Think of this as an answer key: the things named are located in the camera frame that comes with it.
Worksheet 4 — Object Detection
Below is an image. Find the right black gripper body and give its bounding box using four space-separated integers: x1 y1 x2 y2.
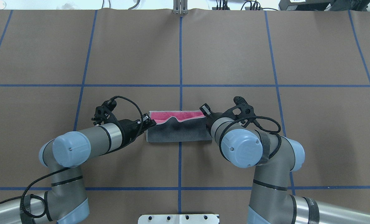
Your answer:
206 113 222 137

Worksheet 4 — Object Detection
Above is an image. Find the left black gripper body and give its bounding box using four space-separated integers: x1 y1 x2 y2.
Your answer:
120 119 144 148

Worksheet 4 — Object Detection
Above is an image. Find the pink and grey towel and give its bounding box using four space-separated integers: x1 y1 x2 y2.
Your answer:
146 110 212 143

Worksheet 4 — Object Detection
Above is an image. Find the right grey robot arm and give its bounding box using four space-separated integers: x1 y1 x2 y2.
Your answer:
199 100 370 224

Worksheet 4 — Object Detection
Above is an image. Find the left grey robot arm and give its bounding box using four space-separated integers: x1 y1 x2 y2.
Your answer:
0 114 156 224

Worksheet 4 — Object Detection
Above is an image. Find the blue tape line crosswise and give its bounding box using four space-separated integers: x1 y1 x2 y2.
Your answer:
0 84 370 88

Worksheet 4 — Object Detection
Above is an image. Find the blue tape line lengthwise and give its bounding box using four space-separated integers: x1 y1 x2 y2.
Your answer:
177 16 183 214

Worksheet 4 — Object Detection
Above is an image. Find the brown table cover sheet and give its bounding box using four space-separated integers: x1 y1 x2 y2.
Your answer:
0 8 370 213

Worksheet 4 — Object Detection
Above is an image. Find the black equipment box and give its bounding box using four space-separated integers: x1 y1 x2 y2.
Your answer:
279 0 370 11

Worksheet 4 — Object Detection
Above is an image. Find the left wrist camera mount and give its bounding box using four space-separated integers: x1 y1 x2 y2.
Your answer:
91 99 118 126

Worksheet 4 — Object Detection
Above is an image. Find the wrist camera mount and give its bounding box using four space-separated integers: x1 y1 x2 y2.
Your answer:
223 96 256 121
91 99 118 126

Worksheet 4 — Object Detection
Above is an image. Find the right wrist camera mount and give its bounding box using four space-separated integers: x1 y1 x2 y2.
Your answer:
223 96 256 121

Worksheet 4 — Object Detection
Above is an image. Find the right black braided cable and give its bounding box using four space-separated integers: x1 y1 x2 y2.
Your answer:
218 115 282 162

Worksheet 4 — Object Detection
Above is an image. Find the white metal base plate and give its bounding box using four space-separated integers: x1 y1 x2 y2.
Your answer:
138 214 220 224

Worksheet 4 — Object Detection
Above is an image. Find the grey metal bracket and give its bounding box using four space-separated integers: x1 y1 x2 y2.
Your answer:
172 0 189 16

